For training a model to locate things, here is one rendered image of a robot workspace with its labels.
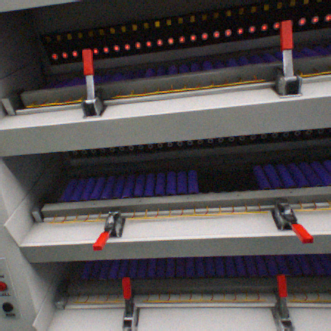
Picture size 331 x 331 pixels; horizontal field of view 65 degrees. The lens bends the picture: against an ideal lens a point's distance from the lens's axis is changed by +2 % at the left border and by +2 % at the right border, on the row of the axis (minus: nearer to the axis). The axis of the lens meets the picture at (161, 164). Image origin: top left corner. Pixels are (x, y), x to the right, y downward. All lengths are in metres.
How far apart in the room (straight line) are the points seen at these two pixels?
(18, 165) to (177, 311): 0.39
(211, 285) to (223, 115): 0.33
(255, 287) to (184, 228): 0.20
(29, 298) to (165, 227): 0.27
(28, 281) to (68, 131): 0.28
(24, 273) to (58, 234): 0.09
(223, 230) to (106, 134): 0.23
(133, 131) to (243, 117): 0.15
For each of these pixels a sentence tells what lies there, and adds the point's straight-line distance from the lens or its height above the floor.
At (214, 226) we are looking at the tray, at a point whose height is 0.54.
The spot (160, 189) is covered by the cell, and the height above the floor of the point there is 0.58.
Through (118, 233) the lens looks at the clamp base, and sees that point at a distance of 0.43.
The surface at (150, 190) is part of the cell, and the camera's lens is 0.47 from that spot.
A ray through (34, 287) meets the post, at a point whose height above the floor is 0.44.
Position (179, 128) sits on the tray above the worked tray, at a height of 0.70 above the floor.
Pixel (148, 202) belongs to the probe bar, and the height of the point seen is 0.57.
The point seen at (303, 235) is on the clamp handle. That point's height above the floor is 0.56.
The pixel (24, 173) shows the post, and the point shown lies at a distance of 0.51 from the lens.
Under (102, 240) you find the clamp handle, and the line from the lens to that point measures 0.38.
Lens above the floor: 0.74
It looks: 15 degrees down
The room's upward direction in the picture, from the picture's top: 6 degrees counter-clockwise
